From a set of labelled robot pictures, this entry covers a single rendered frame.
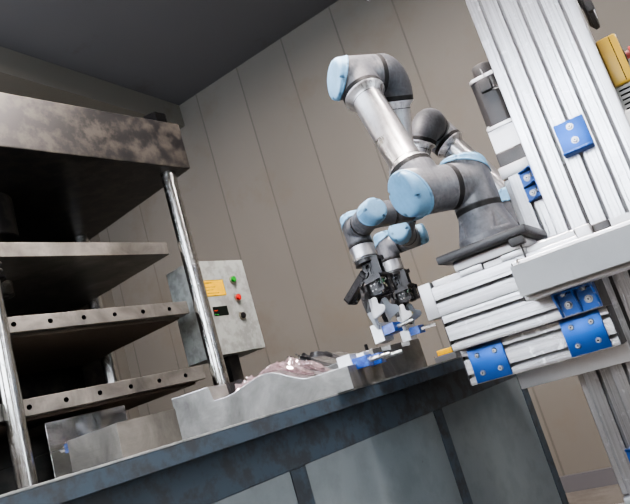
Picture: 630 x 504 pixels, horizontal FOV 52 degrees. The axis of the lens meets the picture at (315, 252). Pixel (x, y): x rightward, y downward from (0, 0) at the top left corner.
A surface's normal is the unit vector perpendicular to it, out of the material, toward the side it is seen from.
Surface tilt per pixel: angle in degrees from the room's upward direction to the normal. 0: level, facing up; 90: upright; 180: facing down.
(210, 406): 90
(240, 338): 90
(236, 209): 90
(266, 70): 90
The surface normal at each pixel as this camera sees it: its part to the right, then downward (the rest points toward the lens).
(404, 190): -0.84, 0.29
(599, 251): -0.52, -0.04
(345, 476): 0.72, -0.36
